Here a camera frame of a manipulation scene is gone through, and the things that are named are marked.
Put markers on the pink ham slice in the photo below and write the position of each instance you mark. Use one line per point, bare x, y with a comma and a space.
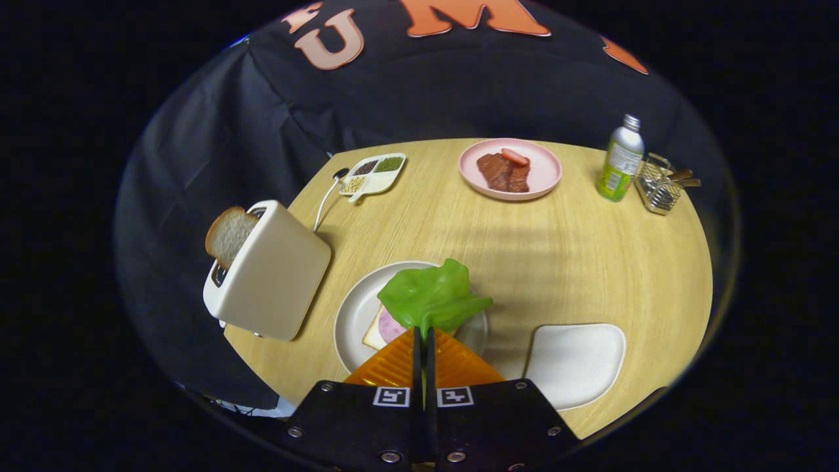
392, 326

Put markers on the cream toaster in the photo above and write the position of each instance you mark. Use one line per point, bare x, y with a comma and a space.
275, 275

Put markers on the pink round plate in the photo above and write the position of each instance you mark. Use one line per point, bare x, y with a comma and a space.
544, 172

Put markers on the silver bottle with green label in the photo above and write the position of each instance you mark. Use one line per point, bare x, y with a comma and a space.
619, 160

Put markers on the white rounded square plate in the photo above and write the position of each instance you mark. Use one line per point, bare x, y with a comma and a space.
577, 364

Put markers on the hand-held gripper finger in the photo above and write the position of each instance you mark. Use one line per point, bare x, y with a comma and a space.
417, 367
430, 367

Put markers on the brown meat slice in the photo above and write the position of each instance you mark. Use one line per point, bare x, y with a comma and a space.
520, 178
493, 172

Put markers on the white bread slice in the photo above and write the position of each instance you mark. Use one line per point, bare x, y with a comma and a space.
229, 236
373, 335

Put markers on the beige round plate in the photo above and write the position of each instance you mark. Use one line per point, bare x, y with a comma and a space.
354, 314

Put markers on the white divided condiment tray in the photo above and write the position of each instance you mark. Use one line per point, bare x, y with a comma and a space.
377, 179

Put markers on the red sausage piece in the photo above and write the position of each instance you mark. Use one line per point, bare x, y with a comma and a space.
514, 157

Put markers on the green lettuce leaf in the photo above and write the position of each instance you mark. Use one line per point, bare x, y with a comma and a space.
432, 298

